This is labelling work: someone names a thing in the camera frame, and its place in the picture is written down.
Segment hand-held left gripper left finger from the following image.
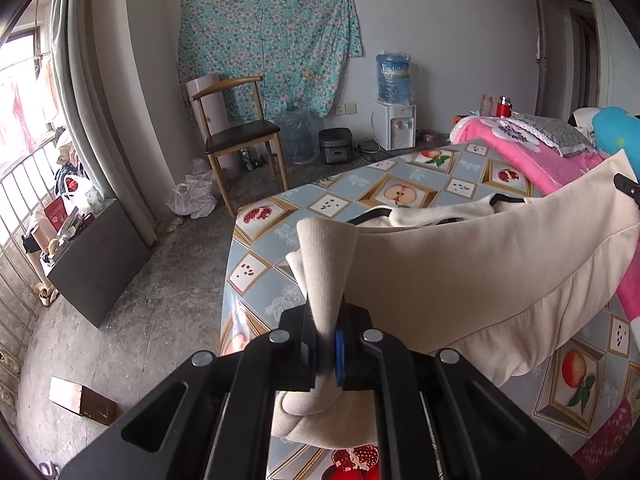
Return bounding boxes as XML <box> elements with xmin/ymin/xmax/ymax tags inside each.
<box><xmin>57</xmin><ymin>302</ymin><xmax>321</xmax><ymax>480</ymax></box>

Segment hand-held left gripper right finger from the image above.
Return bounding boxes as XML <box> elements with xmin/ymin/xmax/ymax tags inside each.
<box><xmin>335</xmin><ymin>302</ymin><xmax>586</xmax><ymax>480</ymax></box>

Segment cream zip jacket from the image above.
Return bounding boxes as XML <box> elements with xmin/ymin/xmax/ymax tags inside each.
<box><xmin>270</xmin><ymin>150</ymin><xmax>640</xmax><ymax>451</ymax></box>

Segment blue plush pillow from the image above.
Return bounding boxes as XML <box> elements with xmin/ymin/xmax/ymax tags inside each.
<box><xmin>590</xmin><ymin>106</ymin><xmax>640</xmax><ymax>156</ymax></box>

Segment grey lace pillow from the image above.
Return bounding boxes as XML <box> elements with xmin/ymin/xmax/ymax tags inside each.
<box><xmin>500</xmin><ymin>112</ymin><xmax>598</xmax><ymax>156</ymax></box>

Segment pink floral blanket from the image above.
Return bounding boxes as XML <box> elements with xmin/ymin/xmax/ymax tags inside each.
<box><xmin>450</xmin><ymin>116</ymin><xmax>640</xmax><ymax>480</ymax></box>

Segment fruit print tablecloth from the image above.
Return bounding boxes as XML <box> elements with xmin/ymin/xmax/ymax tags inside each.
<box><xmin>217</xmin><ymin>141</ymin><xmax>640</xmax><ymax>480</ymax></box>

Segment door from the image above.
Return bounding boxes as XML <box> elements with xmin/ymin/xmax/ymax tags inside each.
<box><xmin>532</xmin><ymin>0</ymin><xmax>611</xmax><ymax>133</ymax></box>

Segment wooden block on floor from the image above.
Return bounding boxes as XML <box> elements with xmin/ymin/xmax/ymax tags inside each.
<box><xmin>49</xmin><ymin>376</ymin><xmax>118</xmax><ymax>427</ymax></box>

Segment dark low cabinet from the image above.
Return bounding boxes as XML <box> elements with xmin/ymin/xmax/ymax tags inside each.
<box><xmin>47</xmin><ymin>199</ymin><xmax>153</xmax><ymax>328</ymax></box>

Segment crumpled white plastic bags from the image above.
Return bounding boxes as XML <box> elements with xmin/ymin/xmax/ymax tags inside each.
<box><xmin>167</xmin><ymin>159</ymin><xmax>219</xmax><ymax>219</ymax></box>

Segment white water dispenser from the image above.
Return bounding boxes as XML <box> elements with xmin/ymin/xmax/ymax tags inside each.
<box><xmin>376</xmin><ymin>101</ymin><xmax>417</xmax><ymax>151</ymax></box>

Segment wooden chair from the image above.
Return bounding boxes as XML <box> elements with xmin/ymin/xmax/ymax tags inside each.
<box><xmin>186</xmin><ymin>76</ymin><xmax>290</xmax><ymax>216</ymax></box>

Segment grey rice cooker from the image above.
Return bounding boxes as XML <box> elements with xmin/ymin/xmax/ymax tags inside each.
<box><xmin>318</xmin><ymin>128</ymin><xmax>357</xmax><ymax>164</ymax></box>

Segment empty clear water jug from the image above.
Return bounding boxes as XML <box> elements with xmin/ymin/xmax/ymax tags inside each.
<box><xmin>274</xmin><ymin>102</ymin><xmax>318</xmax><ymax>165</ymax></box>

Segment blue water jug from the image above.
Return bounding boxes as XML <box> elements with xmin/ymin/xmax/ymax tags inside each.
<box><xmin>376</xmin><ymin>51</ymin><xmax>413</xmax><ymax>106</ymax></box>

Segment white bag with red print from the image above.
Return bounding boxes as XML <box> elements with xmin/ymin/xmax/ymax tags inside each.
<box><xmin>62</xmin><ymin>175</ymin><xmax>104</xmax><ymax>216</ymax></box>

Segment red box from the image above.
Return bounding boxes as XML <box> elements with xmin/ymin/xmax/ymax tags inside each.
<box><xmin>44</xmin><ymin>199</ymin><xmax>68</xmax><ymax>233</ymax></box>

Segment window railing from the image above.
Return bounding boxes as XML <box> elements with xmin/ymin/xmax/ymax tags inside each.
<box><xmin>0</xmin><ymin>150</ymin><xmax>56</xmax><ymax>411</ymax></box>

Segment grey curtain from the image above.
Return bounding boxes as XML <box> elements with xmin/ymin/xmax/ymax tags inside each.
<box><xmin>50</xmin><ymin>0</ymin><xmax>158</xmax><ymax>248</ymax></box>

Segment floral wall cloth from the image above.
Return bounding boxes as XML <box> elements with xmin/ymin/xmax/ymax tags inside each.
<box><xmin>179</xmin><ymin>0</ymin><xmax>363</xmax><ymax>118</ymax></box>

